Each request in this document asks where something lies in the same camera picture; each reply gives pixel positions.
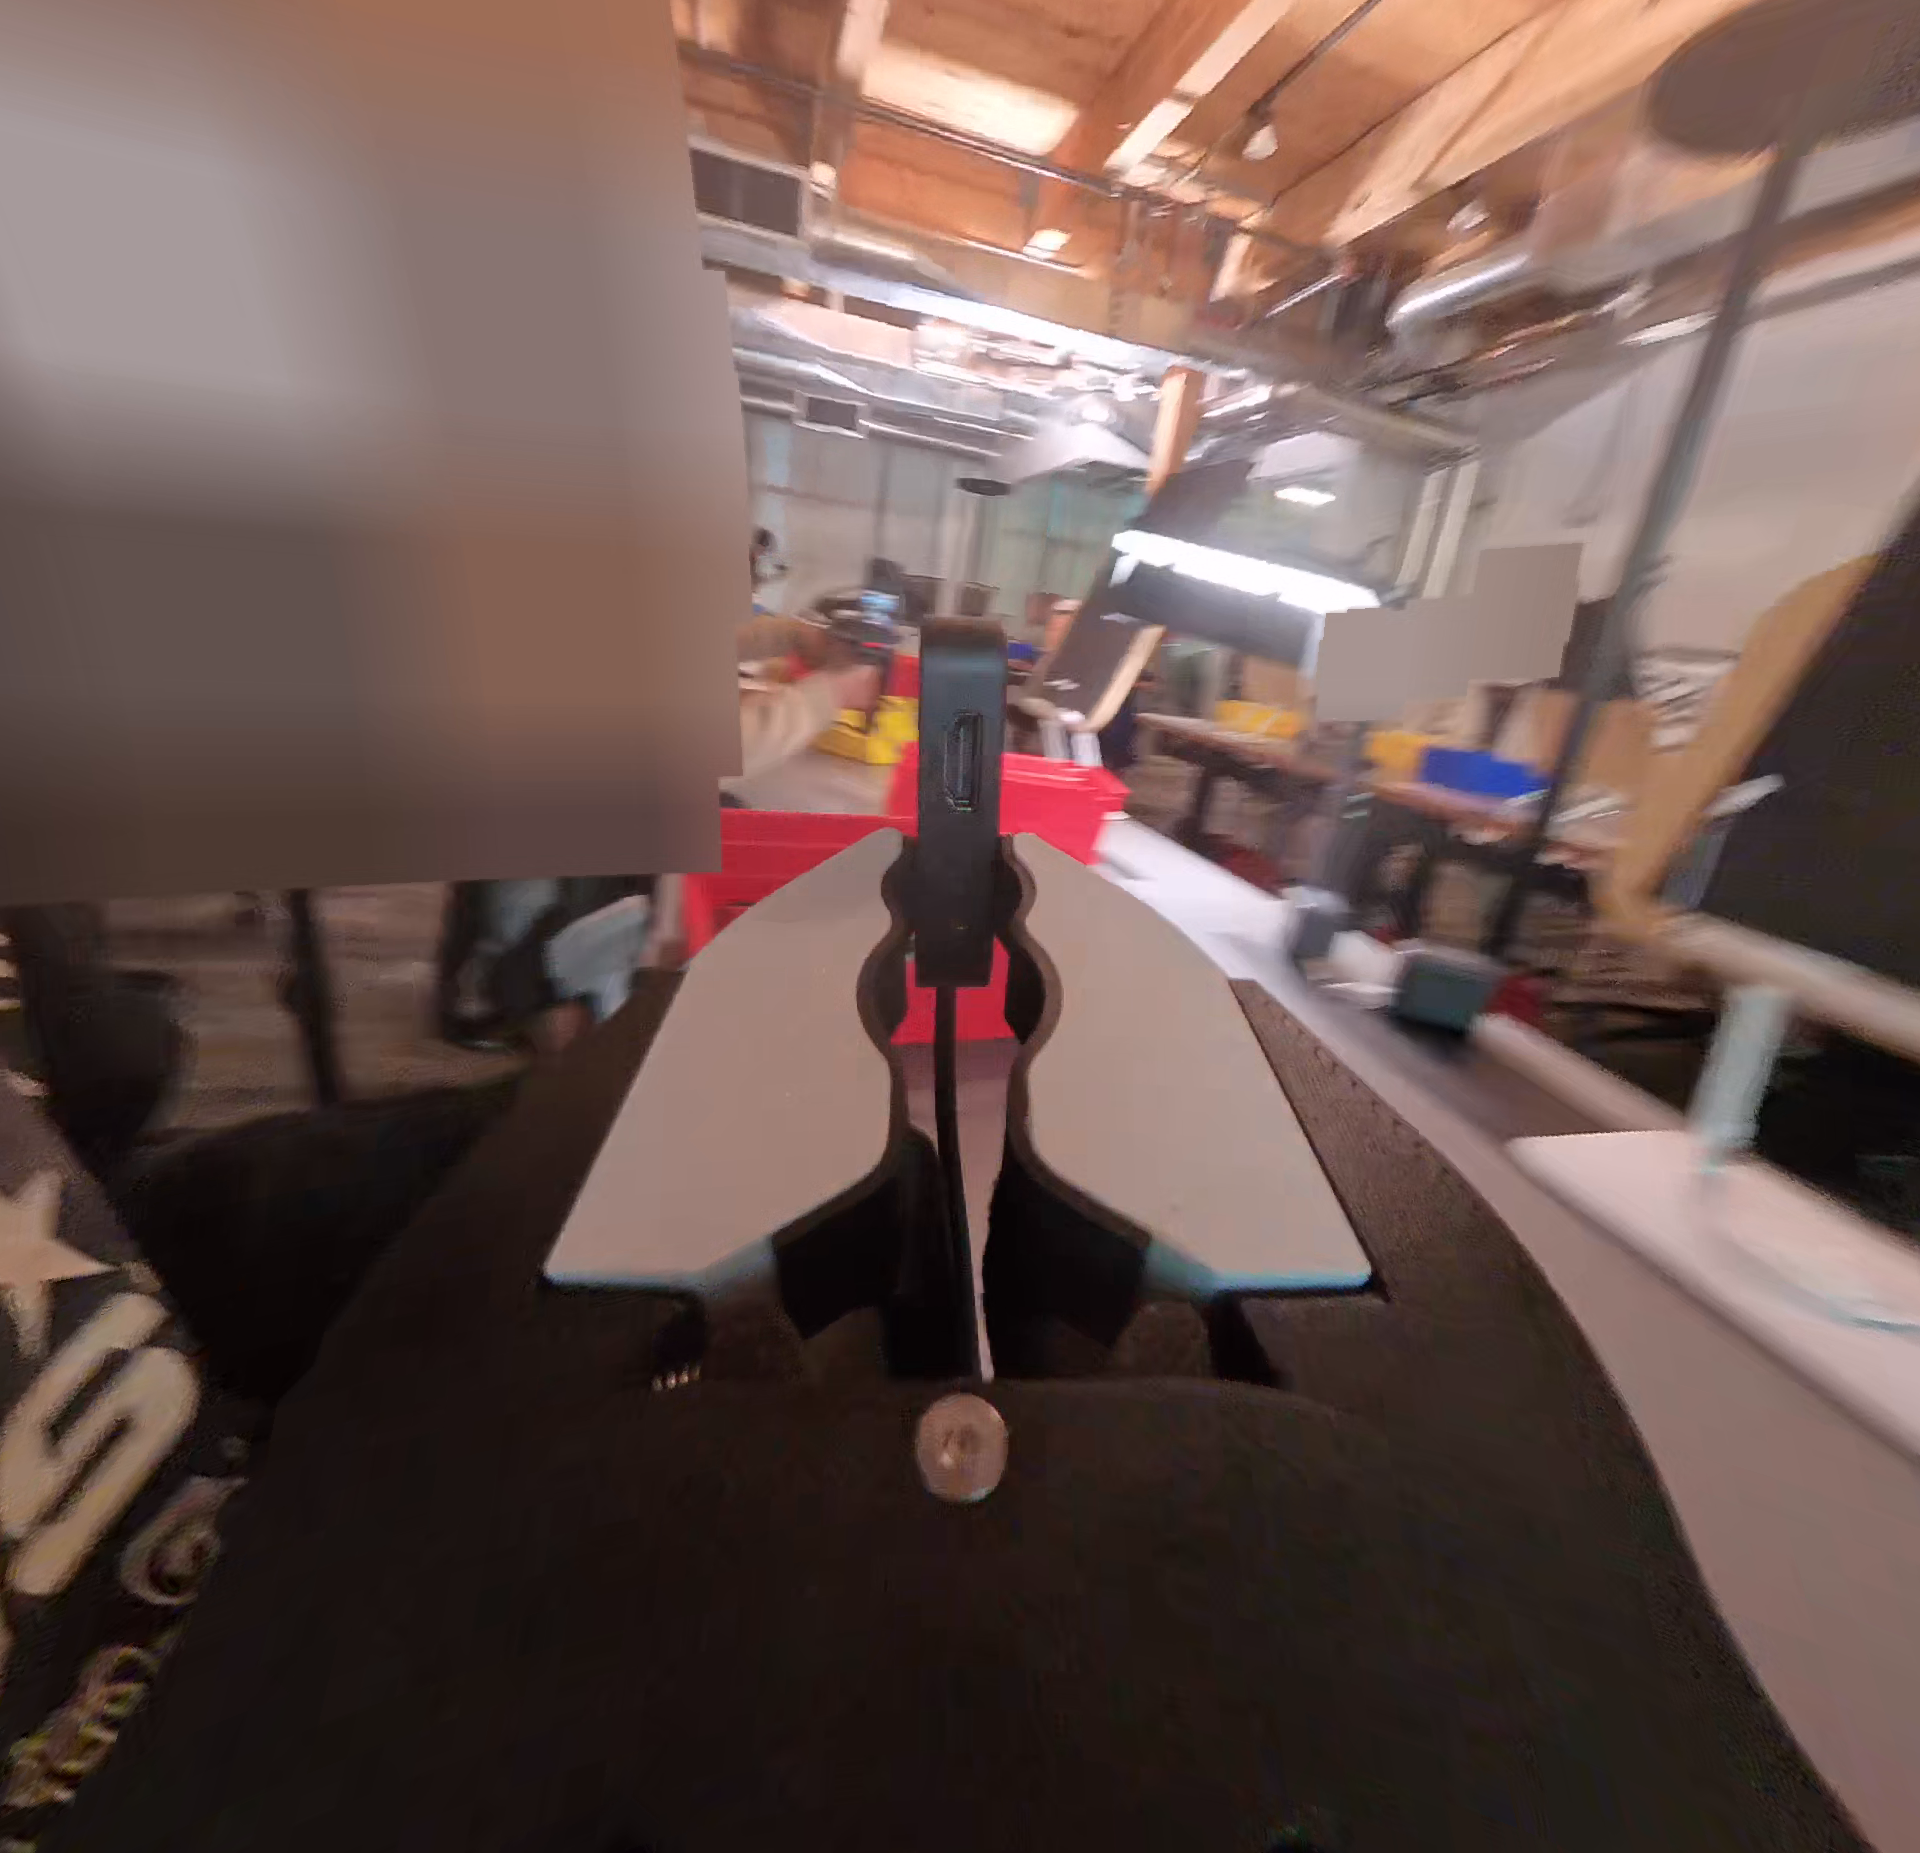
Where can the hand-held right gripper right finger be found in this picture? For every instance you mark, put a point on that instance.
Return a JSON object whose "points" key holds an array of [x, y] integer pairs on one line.
{"points": [[1185, 1104]]}

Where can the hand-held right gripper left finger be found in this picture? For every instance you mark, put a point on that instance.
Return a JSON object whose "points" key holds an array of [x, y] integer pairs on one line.
{"points": [[752, 1087]]}

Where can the black adapter hub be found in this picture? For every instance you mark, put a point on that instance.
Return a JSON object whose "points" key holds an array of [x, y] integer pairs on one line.
{"points": [[960, 831]]}

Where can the small grey box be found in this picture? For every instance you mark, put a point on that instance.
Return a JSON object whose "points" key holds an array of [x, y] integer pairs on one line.
{"points": [[1437, 991], [1318, 923]]}

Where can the red plastic bin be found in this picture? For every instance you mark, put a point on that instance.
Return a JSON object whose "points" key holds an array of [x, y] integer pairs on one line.
{"points": [[1065, 804], [796, 856]]}

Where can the yellow plastic bin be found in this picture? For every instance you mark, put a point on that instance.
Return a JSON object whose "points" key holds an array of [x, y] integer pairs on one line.
{"points": [[1261, 718], [870, 728]]}

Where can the blue plastic bin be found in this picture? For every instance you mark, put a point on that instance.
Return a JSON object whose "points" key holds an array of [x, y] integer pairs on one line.
{"points": [[1486, 773]]}

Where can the small black board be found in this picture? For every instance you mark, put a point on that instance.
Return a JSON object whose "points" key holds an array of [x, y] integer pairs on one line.
{"points": [[1102, 654]]}

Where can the bright light panel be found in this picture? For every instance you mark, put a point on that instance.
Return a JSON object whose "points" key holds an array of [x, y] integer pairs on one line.
{"points": [[1245, 579]]}

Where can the dark printed shirt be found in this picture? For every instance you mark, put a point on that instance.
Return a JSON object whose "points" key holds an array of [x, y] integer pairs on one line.
{"points": [[91, 1431]]}

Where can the black disc on pole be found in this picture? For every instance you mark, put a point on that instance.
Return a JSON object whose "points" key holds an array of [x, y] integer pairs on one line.
{"points": [[1756, 82]]}

